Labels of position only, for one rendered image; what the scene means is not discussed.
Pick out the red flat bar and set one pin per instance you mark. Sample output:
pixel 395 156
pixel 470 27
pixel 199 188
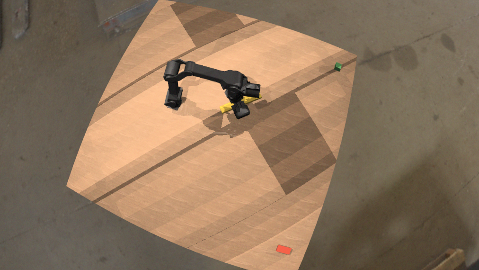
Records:
pixel 283 249

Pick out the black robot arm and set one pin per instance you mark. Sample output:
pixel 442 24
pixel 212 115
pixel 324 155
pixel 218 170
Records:
pixel 234 81

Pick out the small green cube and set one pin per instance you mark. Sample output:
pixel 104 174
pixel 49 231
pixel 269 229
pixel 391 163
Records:
pixel 337 66

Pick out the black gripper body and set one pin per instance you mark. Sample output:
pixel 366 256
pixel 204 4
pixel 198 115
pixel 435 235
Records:
pixel 241 110

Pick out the yellow bar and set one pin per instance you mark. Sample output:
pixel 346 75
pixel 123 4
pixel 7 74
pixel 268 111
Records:
pixel 227 107

